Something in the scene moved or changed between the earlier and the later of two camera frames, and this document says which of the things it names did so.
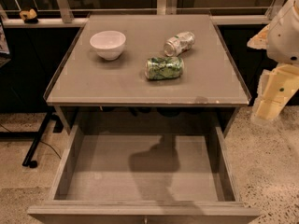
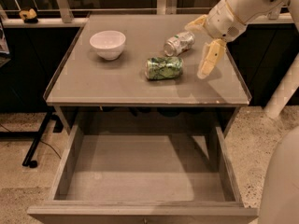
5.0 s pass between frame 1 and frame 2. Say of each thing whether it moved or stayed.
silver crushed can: stayed
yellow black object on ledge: stayed
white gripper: moved
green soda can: stayed
